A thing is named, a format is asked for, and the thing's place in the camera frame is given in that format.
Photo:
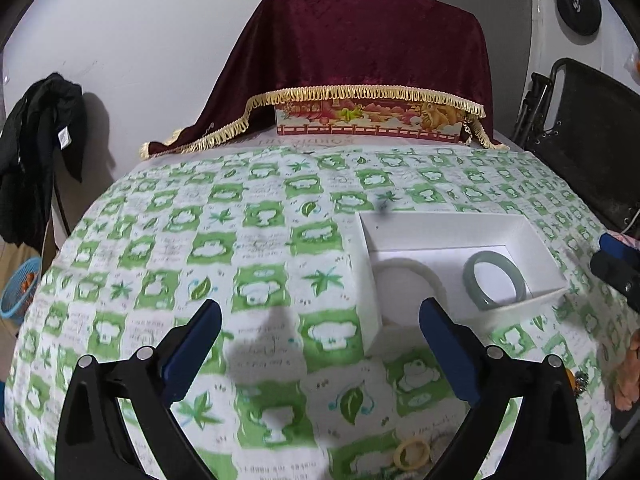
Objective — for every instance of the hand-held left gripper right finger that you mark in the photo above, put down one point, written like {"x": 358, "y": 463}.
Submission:
{"x": 450, "y": 350}

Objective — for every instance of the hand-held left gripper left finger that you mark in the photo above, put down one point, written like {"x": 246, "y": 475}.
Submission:
{"x": 192, "y": 355}

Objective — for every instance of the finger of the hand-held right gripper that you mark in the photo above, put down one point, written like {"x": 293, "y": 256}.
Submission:
{"x": 620, "y": 270}

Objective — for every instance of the white cardboard box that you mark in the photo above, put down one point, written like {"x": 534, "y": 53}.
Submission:
{"x": 440, "y": 232}

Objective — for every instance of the green jade bangle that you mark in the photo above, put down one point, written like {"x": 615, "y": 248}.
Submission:
{"x": 492, "y": 305}

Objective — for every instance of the white bangle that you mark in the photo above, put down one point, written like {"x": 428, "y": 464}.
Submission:
{"x": 407, "y": 261}

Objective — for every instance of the pink object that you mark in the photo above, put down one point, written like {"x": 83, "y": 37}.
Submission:
{"x": 627, "y": 375}

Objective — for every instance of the green patterned tablecloth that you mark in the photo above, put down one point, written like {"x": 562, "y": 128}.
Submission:
{"x": 200, "y": 240}

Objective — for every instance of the black folding chair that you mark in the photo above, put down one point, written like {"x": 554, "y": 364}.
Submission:
{"x": 590, "y": 135}

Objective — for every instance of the blue plastic basket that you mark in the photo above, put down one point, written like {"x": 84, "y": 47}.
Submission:
{"x": 17, "y": 300}

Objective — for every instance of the printed decorative box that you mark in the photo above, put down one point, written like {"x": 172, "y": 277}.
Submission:
{"x": 375, "y": 115}

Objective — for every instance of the black jacket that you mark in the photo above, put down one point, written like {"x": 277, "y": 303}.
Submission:
{"x": 35, "y": 150}

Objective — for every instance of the maroon velvet cloth gold fringe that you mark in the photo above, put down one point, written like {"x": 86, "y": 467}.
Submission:
{"x": 350, "y": 45}

